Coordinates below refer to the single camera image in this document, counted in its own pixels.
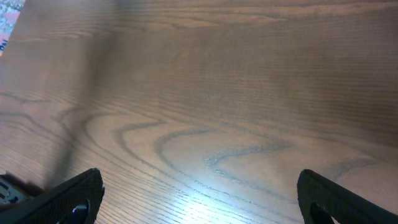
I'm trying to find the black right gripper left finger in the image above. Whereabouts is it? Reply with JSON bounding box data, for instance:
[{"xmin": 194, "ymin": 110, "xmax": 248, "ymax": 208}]
[{"xmin": 1, "ymin": 168, "xmax": 104, "ymax": 224}]

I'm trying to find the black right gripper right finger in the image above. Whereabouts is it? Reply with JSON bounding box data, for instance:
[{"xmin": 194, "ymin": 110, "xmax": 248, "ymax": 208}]
[{"xmin": 297, "ymin": 169, "xmax": 397, "ymax": 224}]

